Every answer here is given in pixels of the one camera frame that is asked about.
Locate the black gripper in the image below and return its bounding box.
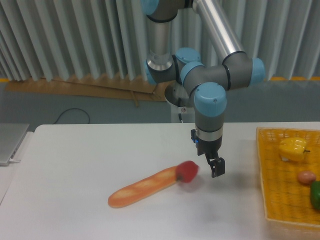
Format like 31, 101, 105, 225
195, 137, 225, 178

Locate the red toy bell pepper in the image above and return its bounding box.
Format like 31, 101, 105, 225
175, 160, 199, 183

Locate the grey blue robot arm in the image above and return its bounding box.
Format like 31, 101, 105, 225
141, 0, 266, 178

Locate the yellow toy bell pepper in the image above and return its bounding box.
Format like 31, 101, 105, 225
278, 137, 311, 162

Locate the green toy pepper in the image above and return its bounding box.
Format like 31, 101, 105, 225
310, 180, 320, 210

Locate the toy baguette bread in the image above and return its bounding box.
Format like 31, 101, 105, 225
107, 166, 177, 208

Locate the yellow woven basket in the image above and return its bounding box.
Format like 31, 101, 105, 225
256, 127, 320, 228

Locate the brown cardboard sheet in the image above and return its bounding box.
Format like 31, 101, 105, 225
5, 74, 171, 107

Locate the brown toy egg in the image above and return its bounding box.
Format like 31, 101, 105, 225
297, 170, 317, 185

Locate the silver laptop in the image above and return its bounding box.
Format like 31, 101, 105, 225
0, 123, 29, 167

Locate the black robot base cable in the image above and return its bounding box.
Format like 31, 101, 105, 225
177, 97, 185, 124

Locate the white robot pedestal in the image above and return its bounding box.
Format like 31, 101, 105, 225
164, 81, 195, 123

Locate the black floor cable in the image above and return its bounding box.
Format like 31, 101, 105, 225
50, 107, 91, 125

